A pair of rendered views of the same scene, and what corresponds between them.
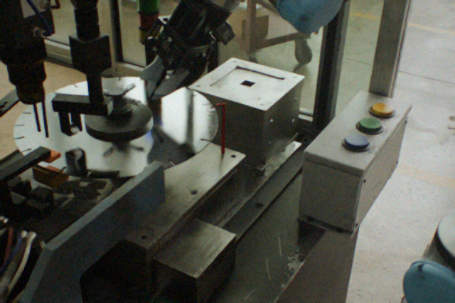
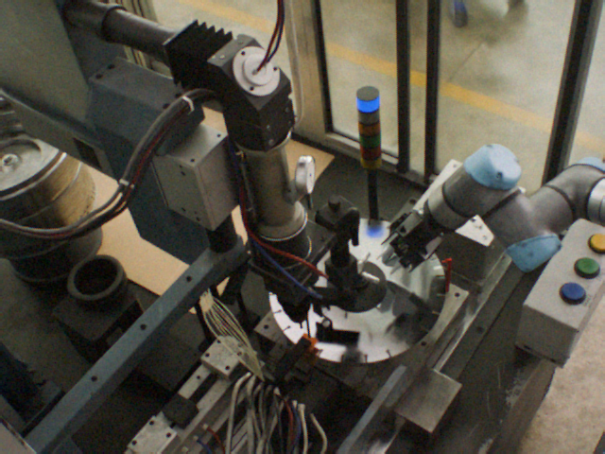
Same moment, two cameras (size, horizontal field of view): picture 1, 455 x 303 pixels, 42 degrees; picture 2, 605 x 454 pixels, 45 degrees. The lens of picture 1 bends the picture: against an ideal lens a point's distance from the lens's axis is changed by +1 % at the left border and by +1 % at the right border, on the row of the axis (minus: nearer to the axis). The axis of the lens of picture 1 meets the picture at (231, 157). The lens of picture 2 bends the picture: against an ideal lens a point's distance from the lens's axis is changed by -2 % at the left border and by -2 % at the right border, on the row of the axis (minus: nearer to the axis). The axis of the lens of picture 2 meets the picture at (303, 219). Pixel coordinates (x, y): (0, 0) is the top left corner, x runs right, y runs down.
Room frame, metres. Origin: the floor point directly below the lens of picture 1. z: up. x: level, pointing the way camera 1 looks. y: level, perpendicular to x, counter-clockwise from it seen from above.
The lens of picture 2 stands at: (0.03, 0.08, 2.09)
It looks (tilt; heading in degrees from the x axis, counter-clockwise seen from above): 49 degrees down; 13
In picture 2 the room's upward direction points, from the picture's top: 9 degrees counter-clockwise
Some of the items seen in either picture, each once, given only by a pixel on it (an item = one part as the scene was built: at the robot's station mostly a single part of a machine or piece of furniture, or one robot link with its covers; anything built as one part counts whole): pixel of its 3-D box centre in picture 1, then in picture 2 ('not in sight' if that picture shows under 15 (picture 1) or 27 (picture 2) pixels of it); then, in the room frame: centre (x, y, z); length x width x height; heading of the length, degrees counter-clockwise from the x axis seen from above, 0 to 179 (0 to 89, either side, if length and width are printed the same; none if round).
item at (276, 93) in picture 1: (246, 114); (466, 223); (1.10, -0.03, 0.82); 0.18 x 0.18 x 0.15; 60
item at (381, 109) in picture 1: (382, 112); (600, 244); (0.99, -0.29, 0.90); 0.04 x 0.04 x 0.02
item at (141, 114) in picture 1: (118, 113); (356, 281); (0.84, 0.19, 0.96); 0.11 x 0.11 x 0.03
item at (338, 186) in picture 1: (356, 158); (573, 287); (0.94, -0.24, 0.82); 0.28 x 0.11 x 0.15; 150
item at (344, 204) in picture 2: (84, 1); (338, 242); (0.77, 0.20, 1.17); 0.06 x 0.05 x 0.20; 141
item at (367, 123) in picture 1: (370, 127); (586, 268); (0.93, -0.25, 0.90); 0.04 x 0.04 x 0.02
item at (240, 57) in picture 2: not in sight; (183, 109); (0.77, 0.39, 1.45); 0.35 x 0.07 x 0.28; 60
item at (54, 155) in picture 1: (28, 179); (295, 363); (0.67, 0.29, 0.95); 0.10 x 0.03 x 0.07; 150
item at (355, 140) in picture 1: (356, 144); (572, 293); (0.87, -0.22, 0.90); 0.04 x 0.04 x 0.02
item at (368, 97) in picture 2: not in sight; (368, 98); (1.15, 0.18, 1.14); 0.05 x 0.04 x 0.03; 60
